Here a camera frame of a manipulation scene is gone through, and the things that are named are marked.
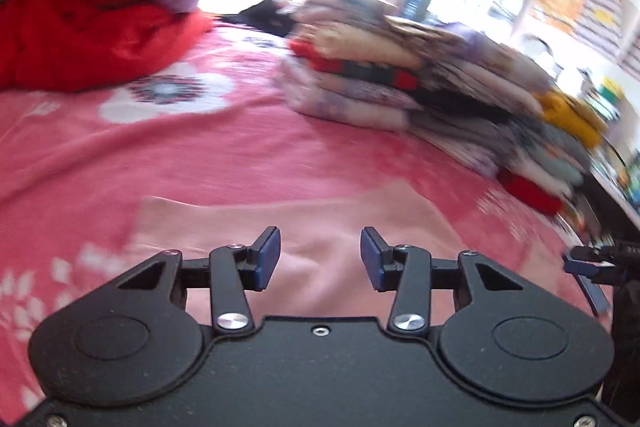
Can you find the black cloth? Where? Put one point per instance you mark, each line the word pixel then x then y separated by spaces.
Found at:
pixel 267 14

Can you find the red wall chart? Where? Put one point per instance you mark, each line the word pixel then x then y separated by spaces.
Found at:
pixel 600 19

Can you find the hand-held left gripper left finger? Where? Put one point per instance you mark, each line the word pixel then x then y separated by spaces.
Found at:
pixel 270 257

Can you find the pink floral blanket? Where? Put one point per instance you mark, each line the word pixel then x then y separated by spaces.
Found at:
pixel 200 157

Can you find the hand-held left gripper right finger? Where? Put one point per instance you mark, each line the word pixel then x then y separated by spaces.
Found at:
pixel 371 257

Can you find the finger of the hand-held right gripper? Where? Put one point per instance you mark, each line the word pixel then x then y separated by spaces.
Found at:
pixel 582 264
pixel 597 297

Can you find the pink pants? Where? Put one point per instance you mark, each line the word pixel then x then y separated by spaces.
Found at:
pixel 320 227

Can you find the black desk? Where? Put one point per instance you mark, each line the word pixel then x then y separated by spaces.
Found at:
pixel 612 202

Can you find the pile of folded clothes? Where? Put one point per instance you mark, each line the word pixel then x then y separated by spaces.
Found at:
pixel 425 97

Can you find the bookshelf with books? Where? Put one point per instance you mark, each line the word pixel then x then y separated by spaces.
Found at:
pixel 610 107

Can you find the red blanket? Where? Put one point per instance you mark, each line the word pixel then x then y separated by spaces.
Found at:
pixel 90 37

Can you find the person's dark clothing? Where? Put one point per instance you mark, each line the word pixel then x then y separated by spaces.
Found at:
pixel 625 357

